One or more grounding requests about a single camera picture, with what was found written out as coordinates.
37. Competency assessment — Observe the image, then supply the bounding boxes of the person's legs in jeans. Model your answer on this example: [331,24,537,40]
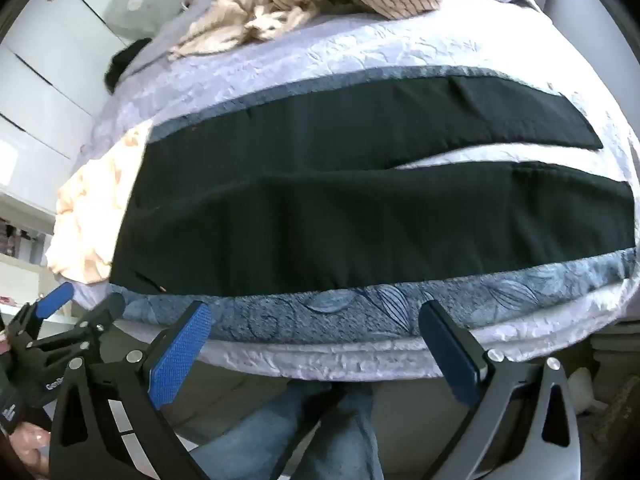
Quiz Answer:
[190,382,386,480]

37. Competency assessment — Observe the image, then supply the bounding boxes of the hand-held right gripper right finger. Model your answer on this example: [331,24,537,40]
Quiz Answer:
[418,300,583,480]

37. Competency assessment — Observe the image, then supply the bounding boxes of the white standing fan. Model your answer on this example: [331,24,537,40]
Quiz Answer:
[105,0,161,41]

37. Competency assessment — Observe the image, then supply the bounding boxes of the white wardrobe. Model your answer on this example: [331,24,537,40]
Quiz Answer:
[0,0,131,201]

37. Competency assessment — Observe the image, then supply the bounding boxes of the peach blanket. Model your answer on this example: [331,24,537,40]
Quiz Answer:
[47,122,153,283]

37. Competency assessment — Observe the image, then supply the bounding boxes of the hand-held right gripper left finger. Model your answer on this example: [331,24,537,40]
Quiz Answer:
[48,301,216,480]

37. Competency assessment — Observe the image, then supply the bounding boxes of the white shelf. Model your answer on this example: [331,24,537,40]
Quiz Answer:
[0,200,66,321]

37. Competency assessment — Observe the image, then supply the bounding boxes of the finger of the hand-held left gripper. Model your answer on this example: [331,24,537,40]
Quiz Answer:
[27,292,127,361]
[5,281,76,348]

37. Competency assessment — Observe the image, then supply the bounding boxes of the cream thin-striped cloth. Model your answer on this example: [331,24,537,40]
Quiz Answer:
[170,0,321,61]

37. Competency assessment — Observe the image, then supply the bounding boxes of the blue patterned cloth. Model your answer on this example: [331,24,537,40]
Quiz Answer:
[111,65,640,348]

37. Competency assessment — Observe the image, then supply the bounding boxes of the person's left hand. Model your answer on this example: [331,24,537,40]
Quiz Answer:
[0,417,53,480]

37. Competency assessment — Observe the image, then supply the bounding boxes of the row of small shelf items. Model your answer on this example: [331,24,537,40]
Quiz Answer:
[0,217,51,261]

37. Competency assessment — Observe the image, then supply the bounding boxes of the small white object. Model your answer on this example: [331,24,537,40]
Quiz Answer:
[570,367,601,413]

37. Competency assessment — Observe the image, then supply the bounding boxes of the bed with lavender bedspread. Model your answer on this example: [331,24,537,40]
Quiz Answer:
[45,0,640,381]

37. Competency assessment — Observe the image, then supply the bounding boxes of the black pants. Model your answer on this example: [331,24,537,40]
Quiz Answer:
[109,76,637,297]

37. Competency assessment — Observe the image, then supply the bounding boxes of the black item on bed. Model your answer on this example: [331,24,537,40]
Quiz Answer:
[104,37,153,93]

